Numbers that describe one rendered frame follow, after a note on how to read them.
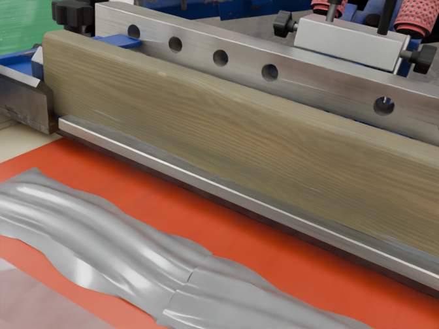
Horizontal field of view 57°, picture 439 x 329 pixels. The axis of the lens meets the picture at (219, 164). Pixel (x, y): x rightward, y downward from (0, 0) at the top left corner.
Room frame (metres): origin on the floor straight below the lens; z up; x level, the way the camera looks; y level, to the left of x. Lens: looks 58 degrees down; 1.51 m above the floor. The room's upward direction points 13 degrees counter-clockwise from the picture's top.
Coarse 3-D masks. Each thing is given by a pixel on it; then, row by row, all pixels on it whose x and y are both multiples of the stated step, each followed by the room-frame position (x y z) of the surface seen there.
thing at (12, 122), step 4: (0, 116) 0.28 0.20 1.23; (4, 116) 0.29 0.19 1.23; (0, 120) 0.28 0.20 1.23; (4, 120) 0.28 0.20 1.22; (8, 120) 0.29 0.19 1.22; (12, 120) 0.29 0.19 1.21; (0, 124) 0.28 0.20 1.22; (4, 124) 0.28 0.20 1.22; (8, 124) 0.28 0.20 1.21; (12, 124) 0.29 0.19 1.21; (16, 124) 0.29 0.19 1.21; (0, 128) 0.28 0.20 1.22; (4, 128) 0.28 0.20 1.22
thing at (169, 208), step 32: (32, 160) 0.22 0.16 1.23; (64, 160) 0.22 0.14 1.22; (96, 160) 0.22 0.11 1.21; (96, 192) 0.18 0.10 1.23; (128, 192) 0.17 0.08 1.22; (160, 192) 0.17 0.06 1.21; (160, 224) 0.13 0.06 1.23; (192, 224) 0.13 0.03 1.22; (224, 224) 0.13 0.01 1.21; (0, 256) 0.11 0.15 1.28; (32, 256) 0.11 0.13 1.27; (0, 288) 0.09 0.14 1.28; (32, 288) 0.09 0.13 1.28; (64, 288) 0.08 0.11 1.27; (0, 320) 0.07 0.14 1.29; (32, 320) 0.07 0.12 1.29; (64, 320) 0.06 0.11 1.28; (96, 320) 0.06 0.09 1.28; (128, 320) 0.06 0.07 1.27
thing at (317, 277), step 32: (256, 224) 0.13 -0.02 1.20; (224, 256) 0.10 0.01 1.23; (256, 256) 0.09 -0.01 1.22; (288, 256) 0.09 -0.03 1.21; (320, 256) 0.09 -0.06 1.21; (288, 288) 0.06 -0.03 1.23; (320, 288) 0.06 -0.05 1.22; (352, 288) 0.06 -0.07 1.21; (384, 288) 0.05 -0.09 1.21; (384, 320) 0.03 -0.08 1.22; (416, 320) 0.03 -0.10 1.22
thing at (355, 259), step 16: (128, 160) 0.21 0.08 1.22; (160, 176) 0.18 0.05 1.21; (192, 192) 0.16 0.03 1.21; (240, 208) 0.14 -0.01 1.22; (272, 224) 0.12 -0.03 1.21; (304, 240) 0.10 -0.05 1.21; (320, 240) 0.10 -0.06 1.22; (352, 256) 0.08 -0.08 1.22; (384, 272) 0.06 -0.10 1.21; (416, 288) 0.05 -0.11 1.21
